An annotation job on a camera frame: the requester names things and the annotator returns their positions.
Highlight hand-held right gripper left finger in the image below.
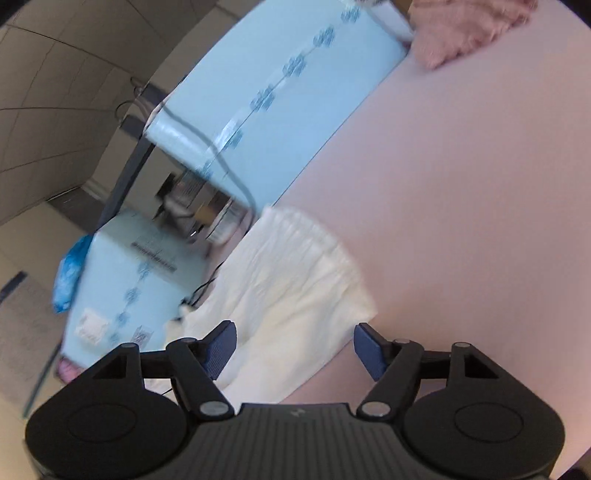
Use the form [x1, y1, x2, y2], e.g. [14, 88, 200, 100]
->
[92, 320, 238, 421]

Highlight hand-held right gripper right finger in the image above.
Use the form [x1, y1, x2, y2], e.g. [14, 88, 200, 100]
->
[353, 323, 502, 421]

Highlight white garment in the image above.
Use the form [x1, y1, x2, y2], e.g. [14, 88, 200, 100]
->
[164, 205, 379, 407]

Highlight small light blue carton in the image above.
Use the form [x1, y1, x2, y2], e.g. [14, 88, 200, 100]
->
[62, 208, 218, 370]

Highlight blue plastic bag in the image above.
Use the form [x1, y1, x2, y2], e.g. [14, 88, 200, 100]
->
[52, 234, 95, 315]

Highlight dark blue metal pole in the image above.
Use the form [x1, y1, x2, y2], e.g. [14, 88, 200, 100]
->
[99, 138, 153, 232]

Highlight grey floor mat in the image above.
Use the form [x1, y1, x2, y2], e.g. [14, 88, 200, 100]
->
[0, 271, 63, 404]

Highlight large light blue carton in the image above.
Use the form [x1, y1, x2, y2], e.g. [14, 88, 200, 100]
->
[143, 0, 409, 208]

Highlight pink fluffy cloth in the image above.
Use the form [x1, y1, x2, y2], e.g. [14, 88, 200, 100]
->
[409, 0, 539, 70]

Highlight black cable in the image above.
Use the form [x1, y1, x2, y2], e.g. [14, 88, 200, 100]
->
[159, 104, 259, 215]

